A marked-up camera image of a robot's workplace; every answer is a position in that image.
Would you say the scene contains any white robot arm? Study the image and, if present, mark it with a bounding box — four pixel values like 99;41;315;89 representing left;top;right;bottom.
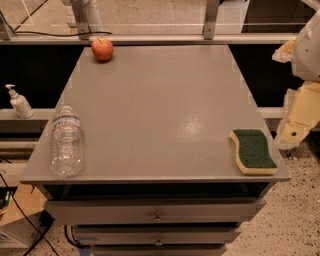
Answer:
272;10;320;150

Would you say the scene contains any red apple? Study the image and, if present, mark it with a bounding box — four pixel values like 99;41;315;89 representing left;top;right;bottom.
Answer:
91;38;113;61

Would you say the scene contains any black floor cable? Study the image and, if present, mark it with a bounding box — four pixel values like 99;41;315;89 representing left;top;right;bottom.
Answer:
0;173;61;256

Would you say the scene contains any clear plastic water bottle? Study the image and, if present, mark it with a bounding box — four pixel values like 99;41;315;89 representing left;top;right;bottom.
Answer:
50;106;83;178

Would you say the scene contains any grey metal shelf frame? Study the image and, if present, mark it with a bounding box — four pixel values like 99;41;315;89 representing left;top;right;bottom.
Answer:
0;0;320;46

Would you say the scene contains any bottom grey drawer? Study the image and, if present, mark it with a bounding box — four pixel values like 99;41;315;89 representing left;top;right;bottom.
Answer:
91;245;227;256

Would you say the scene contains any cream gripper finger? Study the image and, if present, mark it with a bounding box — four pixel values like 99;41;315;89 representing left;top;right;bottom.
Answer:
275;82;320;149
272;39;295;63

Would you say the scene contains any white pump soap bottle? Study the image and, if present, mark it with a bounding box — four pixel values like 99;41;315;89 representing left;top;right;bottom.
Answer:
5;84;33;119

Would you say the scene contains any cardboard box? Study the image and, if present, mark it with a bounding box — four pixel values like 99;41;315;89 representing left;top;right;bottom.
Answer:
0;182;51;249

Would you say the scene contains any middle grey drawer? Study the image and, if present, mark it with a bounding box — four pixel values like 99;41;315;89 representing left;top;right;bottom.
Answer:
74;226;240;246

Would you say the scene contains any green and yellow sponge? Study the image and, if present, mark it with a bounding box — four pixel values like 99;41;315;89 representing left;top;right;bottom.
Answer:
230;129;278;175

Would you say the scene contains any black cable on shelf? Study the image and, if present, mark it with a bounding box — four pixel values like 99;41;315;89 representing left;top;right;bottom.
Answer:
0;9;113;38

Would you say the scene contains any grey drawer cabinet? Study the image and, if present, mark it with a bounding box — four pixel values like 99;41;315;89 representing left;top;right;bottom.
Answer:
19;44;292;256

